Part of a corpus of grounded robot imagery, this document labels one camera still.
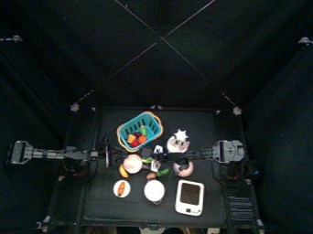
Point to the green yellow toy starfruit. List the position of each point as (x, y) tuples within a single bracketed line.
[(146, 160)]

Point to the teal basket with orange rim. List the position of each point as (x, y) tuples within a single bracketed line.
[(152, 123)]

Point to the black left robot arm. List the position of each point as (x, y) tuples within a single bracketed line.
[(48, 154)]

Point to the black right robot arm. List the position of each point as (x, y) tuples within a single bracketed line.
[(227, 151)]

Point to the green toy vegetable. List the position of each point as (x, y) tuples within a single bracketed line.
[(163, 172)]

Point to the brown toy egg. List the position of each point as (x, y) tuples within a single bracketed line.
[(151, 175)]

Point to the peach coloured round fruit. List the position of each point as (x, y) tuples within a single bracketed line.
[(132, 164)]

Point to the yellow toy banana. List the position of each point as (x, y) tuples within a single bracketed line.
[(123, 171)]

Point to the red toy fruit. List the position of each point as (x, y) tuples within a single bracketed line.
[(135, 143)]

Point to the yellow orange toy pepper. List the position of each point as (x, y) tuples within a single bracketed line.
[(131, 138)]

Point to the orange toy fruit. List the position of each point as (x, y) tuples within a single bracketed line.
[(142, 139)]

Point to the purple toy fruit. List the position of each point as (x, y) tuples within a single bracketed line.
[(138, 134)]

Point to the green toy fruit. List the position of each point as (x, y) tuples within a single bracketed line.
[(143, 130)]

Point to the white spiky toy shell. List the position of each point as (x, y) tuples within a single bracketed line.
[(181, 134)]

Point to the white toy pot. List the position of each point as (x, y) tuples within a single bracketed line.
[(154, 190)]

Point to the orange toy carrot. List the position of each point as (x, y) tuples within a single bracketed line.
[(120, 188)]

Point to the small white oval plate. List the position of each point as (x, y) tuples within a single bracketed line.
[(116, 189)]

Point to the white tablet with dark screen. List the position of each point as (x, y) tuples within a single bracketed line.
[(190, 195)]

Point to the grey frame corner bracket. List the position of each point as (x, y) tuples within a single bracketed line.
[(237, 110), (155, 107), (16, 38), (74, 107), (305, 40)]

